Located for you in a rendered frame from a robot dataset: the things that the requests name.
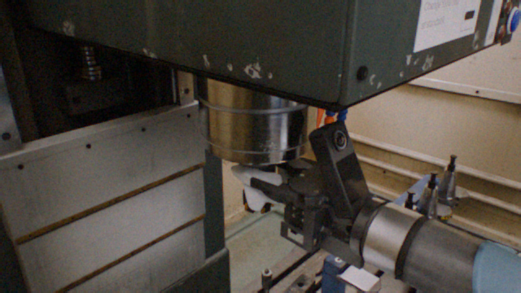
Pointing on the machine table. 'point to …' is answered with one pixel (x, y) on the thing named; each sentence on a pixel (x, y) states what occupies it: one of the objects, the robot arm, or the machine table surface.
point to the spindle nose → (252, 124)
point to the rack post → (330, 284)
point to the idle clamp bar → (301, 285)
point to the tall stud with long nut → (266, 280)
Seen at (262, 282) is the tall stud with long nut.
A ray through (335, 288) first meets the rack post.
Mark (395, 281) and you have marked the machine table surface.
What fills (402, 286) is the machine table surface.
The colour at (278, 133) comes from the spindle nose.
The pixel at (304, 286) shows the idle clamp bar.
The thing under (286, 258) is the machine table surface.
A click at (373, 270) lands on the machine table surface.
